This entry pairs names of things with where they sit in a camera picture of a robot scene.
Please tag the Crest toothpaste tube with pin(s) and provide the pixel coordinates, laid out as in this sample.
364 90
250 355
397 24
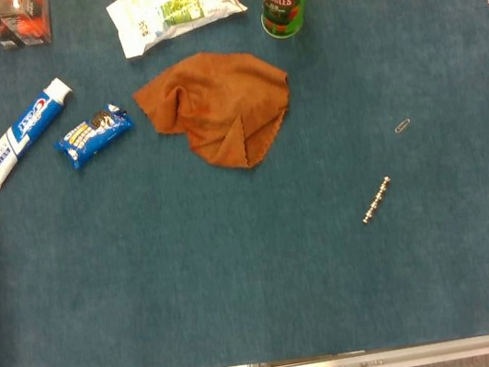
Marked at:
20 133

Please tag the blue Oreo cookie pack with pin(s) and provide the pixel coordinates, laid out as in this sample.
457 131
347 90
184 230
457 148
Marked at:
92 135

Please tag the blue felt table mat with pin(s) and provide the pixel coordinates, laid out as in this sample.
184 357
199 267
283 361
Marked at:
193 271

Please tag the clear box with red items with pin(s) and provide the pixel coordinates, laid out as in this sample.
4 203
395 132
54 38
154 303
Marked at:
16 19

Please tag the orange microfibre cloth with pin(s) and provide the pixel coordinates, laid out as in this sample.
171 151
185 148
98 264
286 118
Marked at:
218 108

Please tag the white snack bag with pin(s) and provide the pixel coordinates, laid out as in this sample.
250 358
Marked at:
171 11

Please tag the silver paper clip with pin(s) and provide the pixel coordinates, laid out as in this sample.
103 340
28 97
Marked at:
403 126

